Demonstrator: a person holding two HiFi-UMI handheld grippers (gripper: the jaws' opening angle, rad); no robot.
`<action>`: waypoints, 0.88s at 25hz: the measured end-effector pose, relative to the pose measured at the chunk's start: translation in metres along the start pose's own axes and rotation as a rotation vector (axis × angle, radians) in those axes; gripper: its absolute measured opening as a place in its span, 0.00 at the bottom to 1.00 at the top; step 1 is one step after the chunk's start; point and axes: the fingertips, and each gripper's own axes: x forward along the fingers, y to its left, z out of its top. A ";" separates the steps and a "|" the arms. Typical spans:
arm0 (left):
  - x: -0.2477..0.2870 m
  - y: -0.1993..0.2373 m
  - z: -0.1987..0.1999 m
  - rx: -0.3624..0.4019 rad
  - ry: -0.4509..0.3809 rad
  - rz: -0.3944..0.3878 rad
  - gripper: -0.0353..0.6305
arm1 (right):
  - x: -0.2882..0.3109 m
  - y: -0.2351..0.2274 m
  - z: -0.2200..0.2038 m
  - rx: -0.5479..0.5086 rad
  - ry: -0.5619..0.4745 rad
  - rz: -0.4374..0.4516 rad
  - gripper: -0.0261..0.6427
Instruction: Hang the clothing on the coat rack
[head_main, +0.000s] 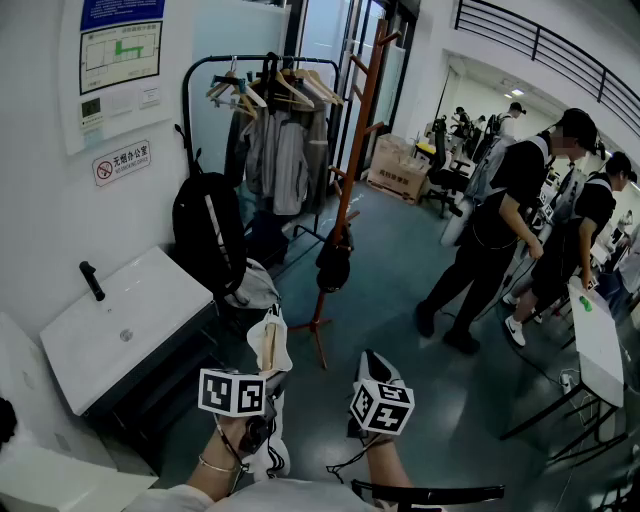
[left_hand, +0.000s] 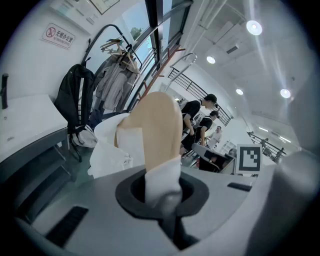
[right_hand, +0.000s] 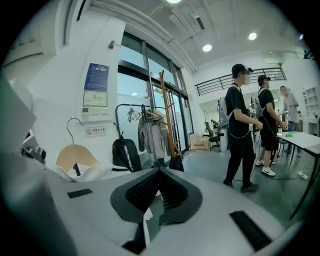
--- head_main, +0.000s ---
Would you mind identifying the person's right forearm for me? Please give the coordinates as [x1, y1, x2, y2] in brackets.
[363, 434, 414, 490]

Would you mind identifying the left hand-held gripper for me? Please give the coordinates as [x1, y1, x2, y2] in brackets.
[198, 368, 290, 455]

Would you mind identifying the small cardboard box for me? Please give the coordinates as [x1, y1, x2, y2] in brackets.
[374, 133, 417, 161]

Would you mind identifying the orange wooden coat stand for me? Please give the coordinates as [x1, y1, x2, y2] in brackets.
[287, 18, 404, 371]

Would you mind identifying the person's left forearm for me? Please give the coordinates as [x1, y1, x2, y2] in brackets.
[187, 414, 251, 501]

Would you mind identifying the black hanging strap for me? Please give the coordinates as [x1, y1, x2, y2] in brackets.
[263, 51, 281, 116]

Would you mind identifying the black office chair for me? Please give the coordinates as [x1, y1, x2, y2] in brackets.
[418, 115, 474, 220]

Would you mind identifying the dark grey jacket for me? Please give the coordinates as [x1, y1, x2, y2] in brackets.
[224, 97, 331, 217]

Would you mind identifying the plain wooden hanger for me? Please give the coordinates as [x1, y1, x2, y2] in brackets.
[292, 68, 339, 106]
[307, 68, 346, 107]

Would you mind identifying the gold wrist bangle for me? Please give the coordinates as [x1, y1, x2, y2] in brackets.
[198, 453, 239, 474]

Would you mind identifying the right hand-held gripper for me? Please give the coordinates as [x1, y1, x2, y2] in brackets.
[346, 348, 416, 447]

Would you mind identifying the wall thermostat panel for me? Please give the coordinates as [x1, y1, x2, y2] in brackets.
[79, 96, 105, 132]

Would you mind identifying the person's white shirt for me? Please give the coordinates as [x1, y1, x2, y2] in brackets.
[124, 477, 446, 512]

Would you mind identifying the black balcony railing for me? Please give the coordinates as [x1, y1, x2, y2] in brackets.
[453, 0, 640, 139]

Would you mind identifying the evacuation plan poster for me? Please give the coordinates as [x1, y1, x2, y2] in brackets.
[78, 0, 166, 96]

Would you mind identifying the dark blue bag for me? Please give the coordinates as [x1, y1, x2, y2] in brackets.
[247, 209, 291, 266]

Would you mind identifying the black backpack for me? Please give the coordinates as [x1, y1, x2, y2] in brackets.
[171, 149, 249, 301]

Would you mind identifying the white jacket with black stripes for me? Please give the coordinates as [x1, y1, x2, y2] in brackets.
[246, 303, 294, 482]

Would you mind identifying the large wooden hanger with bar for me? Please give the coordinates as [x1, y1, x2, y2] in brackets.
[249, 67, 316, 111]

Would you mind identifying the no smoking sign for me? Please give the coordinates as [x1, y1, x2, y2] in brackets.
[91, 139, 152, 189]

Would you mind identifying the black chest mount bar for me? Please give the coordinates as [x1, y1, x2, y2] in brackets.
[351, 478, 506, 512]

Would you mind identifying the light grey bag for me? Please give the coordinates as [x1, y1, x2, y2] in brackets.
[223, 258, 282, 310]

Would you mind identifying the black faucet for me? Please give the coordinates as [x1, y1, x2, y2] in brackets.
[78, 260, 107, 303]

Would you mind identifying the black metal garment rack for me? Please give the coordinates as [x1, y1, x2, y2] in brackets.
[180, 53, 344, 261]

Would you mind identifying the large cardboard box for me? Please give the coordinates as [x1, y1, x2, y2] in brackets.
[366, 153, 432, 205]

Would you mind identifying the black bag on stand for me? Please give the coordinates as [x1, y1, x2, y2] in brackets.
[314, 224, 355, 295]

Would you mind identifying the light grey jacket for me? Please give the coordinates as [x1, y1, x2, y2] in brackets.
[243, 109, 310, 217]

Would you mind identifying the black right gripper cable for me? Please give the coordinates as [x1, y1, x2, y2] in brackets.
[325, 437, 381, 484]

